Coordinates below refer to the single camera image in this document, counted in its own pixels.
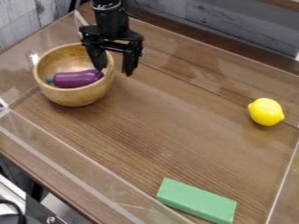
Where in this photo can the brown wooden bowl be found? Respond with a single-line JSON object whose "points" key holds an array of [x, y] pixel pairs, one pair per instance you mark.
{"points": [[69, 59]]}

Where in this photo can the clear acrylic tray wall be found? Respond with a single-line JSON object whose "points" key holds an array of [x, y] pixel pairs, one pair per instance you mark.
{"points": [[91, 188]]}

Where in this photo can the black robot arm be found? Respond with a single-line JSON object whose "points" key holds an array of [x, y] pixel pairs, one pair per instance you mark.
{"points": [[111, 35]]}

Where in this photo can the green rectangular block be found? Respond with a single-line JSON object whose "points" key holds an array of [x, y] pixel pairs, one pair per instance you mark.
{"points": [[196, 202]]}

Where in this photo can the purple toy eggplant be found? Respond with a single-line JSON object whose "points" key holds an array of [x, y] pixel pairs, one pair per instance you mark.
{"points": [[75, 79]]}

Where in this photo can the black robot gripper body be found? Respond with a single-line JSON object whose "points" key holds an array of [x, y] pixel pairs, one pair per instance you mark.
{"points": [[111, 31]]}

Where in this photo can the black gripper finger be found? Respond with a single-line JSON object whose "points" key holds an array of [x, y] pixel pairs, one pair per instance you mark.
{"points": [[97, 56], [130, 61]]}

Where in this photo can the yellow toy lemon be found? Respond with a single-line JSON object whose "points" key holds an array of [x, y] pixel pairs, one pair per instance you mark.
{"points": [[266, 112]]}

